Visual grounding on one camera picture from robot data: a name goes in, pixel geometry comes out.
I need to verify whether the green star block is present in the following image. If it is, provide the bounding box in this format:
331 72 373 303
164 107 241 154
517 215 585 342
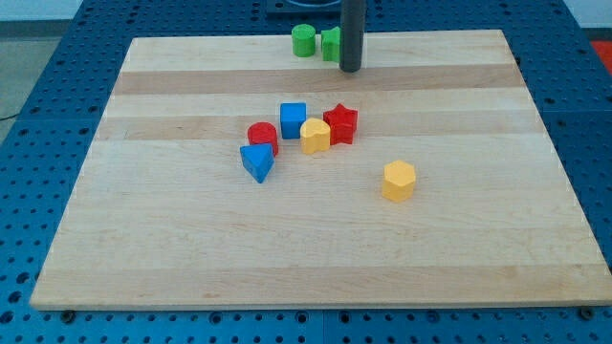
321 27 340 62

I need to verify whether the red star block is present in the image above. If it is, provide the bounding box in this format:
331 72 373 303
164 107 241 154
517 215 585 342
323 103 359 145

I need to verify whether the yellow heart block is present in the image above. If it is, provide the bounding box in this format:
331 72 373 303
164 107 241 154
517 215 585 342
299 118 331 155

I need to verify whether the blue triangle block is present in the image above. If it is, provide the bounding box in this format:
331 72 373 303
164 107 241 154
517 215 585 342
239 143 274 183

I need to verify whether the blue cube block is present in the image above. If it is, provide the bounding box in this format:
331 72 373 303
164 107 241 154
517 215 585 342
280 102 307 140

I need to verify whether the red cylinder block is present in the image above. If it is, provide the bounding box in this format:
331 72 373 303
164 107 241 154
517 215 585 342
247 121 278 157

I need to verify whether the yellow hexagon block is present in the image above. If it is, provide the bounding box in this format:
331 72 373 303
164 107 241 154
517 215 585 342
382 160 416 203

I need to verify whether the green cylinder block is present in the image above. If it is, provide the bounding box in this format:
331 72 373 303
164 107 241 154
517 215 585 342
291 24 316 57

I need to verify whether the wooden board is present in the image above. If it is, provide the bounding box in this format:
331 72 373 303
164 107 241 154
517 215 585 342
31 30 611 311

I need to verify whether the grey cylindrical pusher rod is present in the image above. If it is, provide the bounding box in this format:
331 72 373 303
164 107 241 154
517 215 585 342
339 0 366 73

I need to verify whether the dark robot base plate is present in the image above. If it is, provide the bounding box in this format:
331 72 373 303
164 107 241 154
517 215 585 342
264 0 341 17

